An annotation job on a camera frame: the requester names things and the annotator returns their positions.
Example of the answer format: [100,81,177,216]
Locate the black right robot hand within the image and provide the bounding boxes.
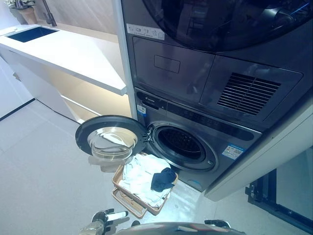
[203,219,232,230]

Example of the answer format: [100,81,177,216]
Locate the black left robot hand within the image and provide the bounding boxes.
[104,208,141,228]

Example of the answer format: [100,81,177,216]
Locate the dark blue garment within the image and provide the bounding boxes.
[150,167,178,192]

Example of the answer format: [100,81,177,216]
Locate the woven wicker laundry basket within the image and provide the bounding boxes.
[112,151,179,216]

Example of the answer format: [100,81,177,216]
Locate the white crumpled clothes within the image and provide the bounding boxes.
[120,153,173,208]

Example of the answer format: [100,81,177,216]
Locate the grey front-load washing machine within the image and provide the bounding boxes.
[134,87,263,193]

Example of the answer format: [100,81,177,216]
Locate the silver robot torso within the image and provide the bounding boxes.
[116,221,246,235]

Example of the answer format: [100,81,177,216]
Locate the white energy label sticker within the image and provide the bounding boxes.
[222,144,246,159]

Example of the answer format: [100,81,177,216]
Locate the white base cabinet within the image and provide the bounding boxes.
[0,46,82,124]

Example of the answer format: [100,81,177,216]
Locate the white countertop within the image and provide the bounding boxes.
[0,23,127,96]

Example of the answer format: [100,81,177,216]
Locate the grey stacked tumble dryer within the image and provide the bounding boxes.
[121,0,313,131]

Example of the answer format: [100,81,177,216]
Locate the white instruction label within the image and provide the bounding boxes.
[126,23,166,41]

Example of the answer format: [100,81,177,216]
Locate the dark rectangular sink basin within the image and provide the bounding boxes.
[5,26,60,44]

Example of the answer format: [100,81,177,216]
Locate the dark metal faucet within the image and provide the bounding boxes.
[41,0,58,27]

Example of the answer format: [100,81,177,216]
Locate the beige plant pot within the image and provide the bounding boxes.
[20,7,38,25]

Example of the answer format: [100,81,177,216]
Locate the pale potted plant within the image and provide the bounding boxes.
[3,0,36,10]

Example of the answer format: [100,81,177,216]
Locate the black metal frame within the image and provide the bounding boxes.
[245,168,313,235]

